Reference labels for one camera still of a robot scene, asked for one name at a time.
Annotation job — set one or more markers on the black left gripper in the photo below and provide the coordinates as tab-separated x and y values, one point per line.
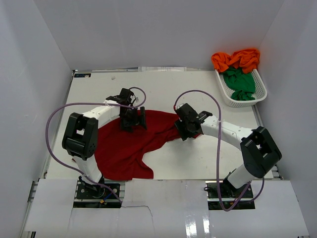
125	125

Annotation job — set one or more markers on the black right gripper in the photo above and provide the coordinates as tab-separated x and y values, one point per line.
184	134

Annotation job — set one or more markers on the red t shirt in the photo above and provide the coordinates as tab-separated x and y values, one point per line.
119	154

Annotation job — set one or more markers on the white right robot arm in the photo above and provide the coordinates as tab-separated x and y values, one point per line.
208	148

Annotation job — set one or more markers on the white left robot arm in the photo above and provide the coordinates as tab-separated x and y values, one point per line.
81	134

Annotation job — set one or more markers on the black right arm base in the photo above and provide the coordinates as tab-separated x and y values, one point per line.
228	198

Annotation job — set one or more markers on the black table label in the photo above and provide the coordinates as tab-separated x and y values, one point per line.
82	75

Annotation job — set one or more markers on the green t shirt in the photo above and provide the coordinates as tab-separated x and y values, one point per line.
241	83

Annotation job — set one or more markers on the white perforated plastic basket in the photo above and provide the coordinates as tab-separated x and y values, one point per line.
259	95

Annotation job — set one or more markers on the orange t shirt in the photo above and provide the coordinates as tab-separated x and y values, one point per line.
247	59

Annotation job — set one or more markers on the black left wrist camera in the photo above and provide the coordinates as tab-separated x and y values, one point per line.
126	95

